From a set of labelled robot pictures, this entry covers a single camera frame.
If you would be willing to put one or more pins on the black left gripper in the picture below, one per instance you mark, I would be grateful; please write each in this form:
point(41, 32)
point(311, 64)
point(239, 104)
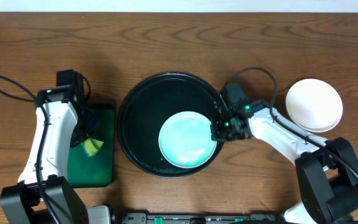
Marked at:
point(81, 130)

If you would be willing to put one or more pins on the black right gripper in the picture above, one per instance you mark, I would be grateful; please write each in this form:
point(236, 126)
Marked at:
point(217, 133)

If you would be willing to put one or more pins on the mint plate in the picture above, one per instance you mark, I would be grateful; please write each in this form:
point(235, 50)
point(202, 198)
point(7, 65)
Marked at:
point(185, 140)
point(320, 113)

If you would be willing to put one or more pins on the green sponge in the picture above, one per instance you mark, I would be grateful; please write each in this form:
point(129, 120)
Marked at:
point(92, 146)

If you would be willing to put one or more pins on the black round tray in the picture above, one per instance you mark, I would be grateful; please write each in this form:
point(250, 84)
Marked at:
point(148, 105)

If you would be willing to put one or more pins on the white plate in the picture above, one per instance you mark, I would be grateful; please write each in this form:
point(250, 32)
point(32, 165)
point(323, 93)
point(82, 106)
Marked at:
point(299, 90)

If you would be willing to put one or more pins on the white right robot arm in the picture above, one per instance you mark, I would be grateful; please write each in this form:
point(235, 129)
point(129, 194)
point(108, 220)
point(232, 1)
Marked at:
point(327, 171)

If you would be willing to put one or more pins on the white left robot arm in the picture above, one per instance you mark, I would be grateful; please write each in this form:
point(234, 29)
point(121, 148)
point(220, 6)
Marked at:
point(42, 193)

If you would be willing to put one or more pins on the black rectangular sponge tray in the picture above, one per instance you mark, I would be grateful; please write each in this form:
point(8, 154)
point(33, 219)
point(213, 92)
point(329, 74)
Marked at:
point(95, 171)

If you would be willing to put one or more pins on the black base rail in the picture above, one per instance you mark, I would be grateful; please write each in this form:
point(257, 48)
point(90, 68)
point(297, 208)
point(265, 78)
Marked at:
point(143, 218)

